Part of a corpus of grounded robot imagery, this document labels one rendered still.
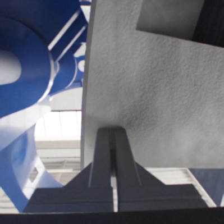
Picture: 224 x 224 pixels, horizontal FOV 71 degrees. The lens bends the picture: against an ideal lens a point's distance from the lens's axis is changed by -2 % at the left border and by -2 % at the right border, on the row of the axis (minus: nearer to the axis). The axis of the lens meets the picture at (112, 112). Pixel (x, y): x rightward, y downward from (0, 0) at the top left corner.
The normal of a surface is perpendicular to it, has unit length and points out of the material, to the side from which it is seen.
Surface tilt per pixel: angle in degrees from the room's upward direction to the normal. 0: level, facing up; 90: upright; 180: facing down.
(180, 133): 90
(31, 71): 90
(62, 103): 90
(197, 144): 90
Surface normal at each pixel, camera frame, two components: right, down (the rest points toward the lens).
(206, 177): -1.00, 0.00
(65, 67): 0.03, 0.28
